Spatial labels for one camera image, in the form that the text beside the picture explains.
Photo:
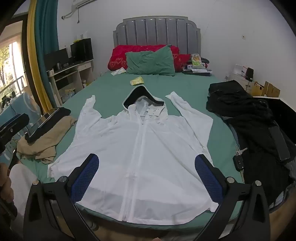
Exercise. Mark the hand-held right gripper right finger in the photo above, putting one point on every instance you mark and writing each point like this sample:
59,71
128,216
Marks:
207,179

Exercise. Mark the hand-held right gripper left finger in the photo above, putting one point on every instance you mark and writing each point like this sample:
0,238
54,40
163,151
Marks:
86,177

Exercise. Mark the white hooded jacket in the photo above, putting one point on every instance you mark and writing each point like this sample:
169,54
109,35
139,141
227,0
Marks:
143,162

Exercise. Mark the black clothes pile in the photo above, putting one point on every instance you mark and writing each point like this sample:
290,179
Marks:
252,115

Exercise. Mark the person's left hand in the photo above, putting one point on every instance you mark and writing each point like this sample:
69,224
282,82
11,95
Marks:
5,187

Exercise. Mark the black tablet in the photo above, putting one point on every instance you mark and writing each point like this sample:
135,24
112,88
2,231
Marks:
39,126

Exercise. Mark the beige pants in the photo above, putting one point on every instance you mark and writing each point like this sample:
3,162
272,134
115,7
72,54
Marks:
44,141

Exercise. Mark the black car key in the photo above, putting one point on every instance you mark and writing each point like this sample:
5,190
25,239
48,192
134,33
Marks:
239,162

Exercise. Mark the small black cloth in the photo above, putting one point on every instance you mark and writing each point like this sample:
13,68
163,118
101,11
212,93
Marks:
64,111

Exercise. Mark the person's light clothing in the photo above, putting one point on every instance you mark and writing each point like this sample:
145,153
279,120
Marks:
23,183

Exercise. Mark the window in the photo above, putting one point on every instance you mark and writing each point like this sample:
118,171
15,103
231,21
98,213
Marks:
11,64

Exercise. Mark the yellow curtain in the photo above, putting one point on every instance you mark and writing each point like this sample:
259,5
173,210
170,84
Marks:
34,58

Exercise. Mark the teal curtain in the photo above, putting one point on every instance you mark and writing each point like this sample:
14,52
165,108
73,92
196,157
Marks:
47,51

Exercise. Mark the wooden shelf unit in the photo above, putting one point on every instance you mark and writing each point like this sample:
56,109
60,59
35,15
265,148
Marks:
76,71

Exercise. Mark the green bed sheet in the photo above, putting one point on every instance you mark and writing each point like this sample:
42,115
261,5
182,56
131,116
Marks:
185,81

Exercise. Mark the black computer monitor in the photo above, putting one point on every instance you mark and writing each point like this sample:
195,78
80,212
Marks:
82,49

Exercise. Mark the yellow cloth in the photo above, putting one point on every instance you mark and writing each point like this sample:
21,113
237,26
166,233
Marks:
137,81

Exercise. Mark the cardboard boxes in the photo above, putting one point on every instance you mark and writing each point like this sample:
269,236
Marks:
268,89

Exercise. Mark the small black box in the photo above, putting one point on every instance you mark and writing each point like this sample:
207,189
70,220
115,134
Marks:
249,74

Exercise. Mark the white cardboard box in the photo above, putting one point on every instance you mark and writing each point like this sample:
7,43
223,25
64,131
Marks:
238,69

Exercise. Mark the pile of books and packets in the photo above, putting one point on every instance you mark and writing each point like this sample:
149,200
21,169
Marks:
197,63

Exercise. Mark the red patterned quilt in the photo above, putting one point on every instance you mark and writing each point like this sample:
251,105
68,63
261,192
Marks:
120,55

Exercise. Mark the green pillow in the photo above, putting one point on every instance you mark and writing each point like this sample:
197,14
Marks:
150,61

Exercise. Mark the white air conditioner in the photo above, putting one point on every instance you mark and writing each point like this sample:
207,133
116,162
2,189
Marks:
81,3

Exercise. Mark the grey padded headboard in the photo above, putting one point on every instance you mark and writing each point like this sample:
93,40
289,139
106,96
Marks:
157,30

